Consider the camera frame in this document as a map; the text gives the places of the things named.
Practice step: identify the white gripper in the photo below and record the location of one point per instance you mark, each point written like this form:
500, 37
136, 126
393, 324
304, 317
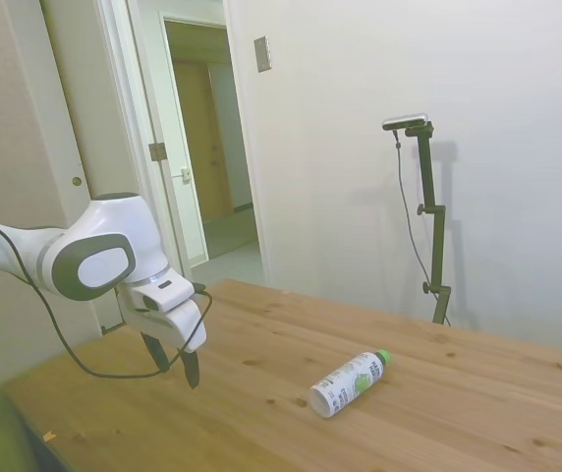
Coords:
183, 329

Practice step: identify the black jointed camera stand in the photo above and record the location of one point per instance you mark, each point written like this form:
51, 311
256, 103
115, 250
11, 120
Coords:
431, 196

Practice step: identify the small orange scrap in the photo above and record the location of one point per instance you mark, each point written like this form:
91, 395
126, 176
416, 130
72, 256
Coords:
49, 435

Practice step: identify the white green-capped water bottle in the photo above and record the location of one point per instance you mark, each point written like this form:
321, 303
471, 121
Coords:
345, 388

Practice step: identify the brown wooden door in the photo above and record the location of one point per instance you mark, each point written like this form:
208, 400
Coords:
197, 147

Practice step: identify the grey wall plate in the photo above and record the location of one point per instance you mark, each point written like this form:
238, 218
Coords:
263, 54

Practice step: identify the small round door knob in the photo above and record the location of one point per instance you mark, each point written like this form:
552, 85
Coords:
76, 181

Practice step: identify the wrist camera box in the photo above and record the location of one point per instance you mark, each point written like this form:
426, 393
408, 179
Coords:
163, 299

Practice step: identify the white open door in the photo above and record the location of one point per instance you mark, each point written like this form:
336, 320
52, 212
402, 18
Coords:
183, 221

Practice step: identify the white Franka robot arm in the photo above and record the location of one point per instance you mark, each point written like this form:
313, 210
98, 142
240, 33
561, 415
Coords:
114, 216

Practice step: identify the metal door hinge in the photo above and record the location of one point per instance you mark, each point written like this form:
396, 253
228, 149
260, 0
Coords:
157, 151

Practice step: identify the grey exterior camera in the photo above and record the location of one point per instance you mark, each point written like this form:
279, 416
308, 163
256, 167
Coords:
406, 122

